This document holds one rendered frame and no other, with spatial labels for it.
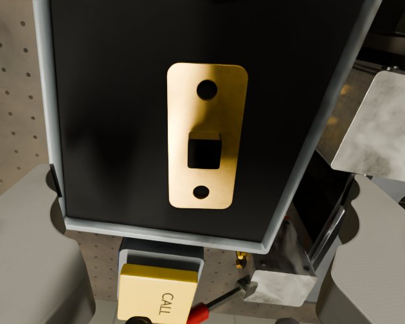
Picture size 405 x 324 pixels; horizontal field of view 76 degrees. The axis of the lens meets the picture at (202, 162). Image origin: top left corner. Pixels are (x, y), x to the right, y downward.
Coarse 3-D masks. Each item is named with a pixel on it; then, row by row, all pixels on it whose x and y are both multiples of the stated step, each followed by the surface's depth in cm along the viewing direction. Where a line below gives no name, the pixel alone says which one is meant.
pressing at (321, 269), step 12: (372, 180) 35; (384, 180) 35; (396, 180) 35; (396, 192) 36; (336, 204) 38; (336, 216) 38; (324, 228) 40; (336, 228) 39; (324, 240) 40; (336, 240) 40; (312, 252) 42; (324, 252) 41; (312, 264) 42; (324, 264) 43; (324, 276) 44; (312, 288) 46; (312, 300) 48
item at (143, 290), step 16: (128, 272) 20; (144, 272) 20; (160, 272) 20; (176, 272) 20; (192, 272) 21; (128, 288) 20; (144, 288) 20; (160, 288) 20; (176, 288) 20; (192, 288) 20; (128, 304) 21; (144, 304) 21; (160, 304) 21; (176, 304) 21; (160, 320) 22; (176, 320) 22
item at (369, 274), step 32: (352, 192) 11; (384, 192) 10; (352, 224) 9; (384, 224) 8; (352, 256) 7; (384, 256) 7; (352, 288) 6; (384, 288) 6; (320, 320) 7; (352, 320) 6; (384, 320) 6
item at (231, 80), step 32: (192, 64) 12; (224, 64) 12; (192, 96) 13; (224, 96) 13; (192, 128) 13; (224, 128) 13; (192, 160) 13; (224, 160) 14; (192, 192) 15; (224, 192) 15
